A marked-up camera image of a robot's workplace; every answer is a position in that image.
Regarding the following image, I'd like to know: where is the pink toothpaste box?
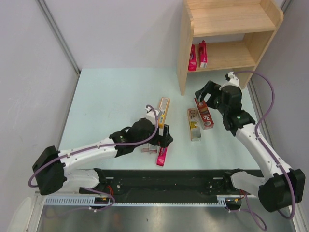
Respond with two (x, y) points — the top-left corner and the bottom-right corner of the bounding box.
(198, 40), (208, 68)
(188, 44), (197, 72)
(156, 147), (168, 167)

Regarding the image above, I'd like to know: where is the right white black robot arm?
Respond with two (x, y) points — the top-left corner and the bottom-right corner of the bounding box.
(195, 81), (306, 212)

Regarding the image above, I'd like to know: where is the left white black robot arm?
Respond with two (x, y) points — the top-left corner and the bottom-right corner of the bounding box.
(28, 118), (173, 195)

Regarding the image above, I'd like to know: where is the wooden two-tier shelf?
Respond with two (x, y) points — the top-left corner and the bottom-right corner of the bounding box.
(177, 0), (284, 95)

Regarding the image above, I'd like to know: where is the right silver toothpaste box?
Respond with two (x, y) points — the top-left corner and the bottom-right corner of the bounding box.
(148, 144), (158, 154)

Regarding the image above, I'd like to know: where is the silver toothpaste box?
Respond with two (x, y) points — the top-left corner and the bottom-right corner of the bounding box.
(140, 146), (149, 153)
(148, 144), (158, 154)

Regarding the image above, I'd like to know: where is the left silver toothpaste box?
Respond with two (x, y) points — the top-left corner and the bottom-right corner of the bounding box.
(140, 146), (149, 153)

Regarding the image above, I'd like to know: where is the red 3D toothpaste box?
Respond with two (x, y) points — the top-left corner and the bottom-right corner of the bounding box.
(194, 98), (214, 130)

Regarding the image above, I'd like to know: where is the gold R&O toothpaste box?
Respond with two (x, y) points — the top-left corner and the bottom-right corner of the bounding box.
(187, 108), (201, 141)

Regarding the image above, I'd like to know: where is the orange toothpaste box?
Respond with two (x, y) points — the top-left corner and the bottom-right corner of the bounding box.
(158, 97), (170, 129)

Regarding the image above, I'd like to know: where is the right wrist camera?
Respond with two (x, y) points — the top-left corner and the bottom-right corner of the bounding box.
(219, 72), (239, 90)

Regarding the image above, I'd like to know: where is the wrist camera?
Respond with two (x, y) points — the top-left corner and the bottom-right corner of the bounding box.
(219, 72), (239, 90)
(145, 107), (162, 125)

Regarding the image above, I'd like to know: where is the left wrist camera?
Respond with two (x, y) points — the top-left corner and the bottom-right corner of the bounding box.
(145, 107), (162, 125)

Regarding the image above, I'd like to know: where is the white slotted cable duct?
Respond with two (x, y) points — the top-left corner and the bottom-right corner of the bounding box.
(44, 195), (244, 207)

